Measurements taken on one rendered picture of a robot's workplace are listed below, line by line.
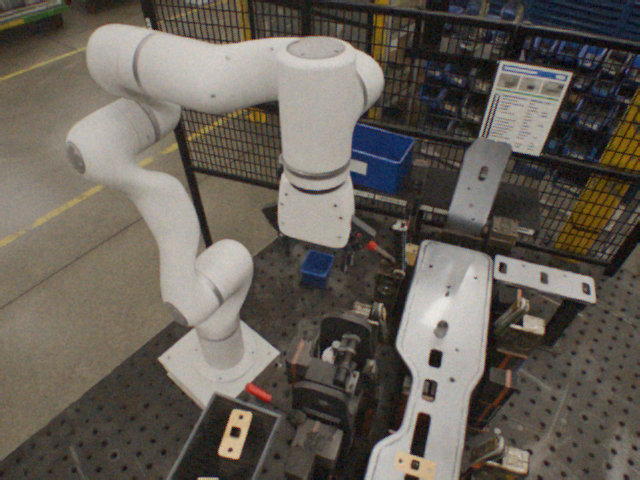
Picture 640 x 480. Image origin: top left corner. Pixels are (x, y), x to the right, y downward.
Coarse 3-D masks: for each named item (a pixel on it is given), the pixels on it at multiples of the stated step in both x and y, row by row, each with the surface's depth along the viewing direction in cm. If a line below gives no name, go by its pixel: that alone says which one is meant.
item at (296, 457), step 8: (296, 448) 77; (288, 456) 77; (296, 456) 76; (304, 456) 76; (312, 456) 76; (288, 464) 75; (296, 464) 75; (304, 464) 75; (312, 464) 76; (288, 472) 75; (296, 472) 74; (304, 472) 74; (312, 472) 78
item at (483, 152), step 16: (480, 144) 109; (496, 144) 108; (464, 160) 114; (480, 160) 113; (496, 160) 111; (464, 176) 118; (496, 176) 114; (464, 192) 121; (480, 192) 119; (496, 192) 117; (464, 208) 125; (480, 208) 123; (448, 224) 132; (464, 224) 129; (480, 224) 127
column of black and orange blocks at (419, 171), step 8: (416, 160) 125; (416, 168) 124; (424, 168) 123; (416, 176) 126; (424, 176) 125; (416, 184) 128; (408, 192) 133; (416, 192) 130; (408, 200) 133; (416, 200) 132; (416, 208) 135; (416, 216) 140; (408, 232) 143; (408, 240) 145
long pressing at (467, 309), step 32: (448, 256) 124; (480, 256) 124; (416, 288) 116; (448, 288) 116; (480, 288) 116; (416, 320) 109; (448, 320) 109; (480, 320) 109; (416, 352) 102; (448, 352) 102; (480, 352) 102; (416, 384) 96; (448, 384) 96; (416, 416) 91; (448, 416) 91; (384, 448) 86; (448, 448) 86
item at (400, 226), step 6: (396, 222) 104; (402, 222) 104; (390, 228) 104; (396, 228) 102; (402, 228) 102; (408, 228) 103; (414, 228) 102; (396, 234) 103; (402, 234) 102; (414, 234) 102; (396, 240) 104; (402, 240) 104; (396, 246) 106; (402, 246) 105; (396, 252) 107; (402, 252) 107; (396, 258) 109; (402, 258) 108; (396, 264) 110; (402, 264) 110
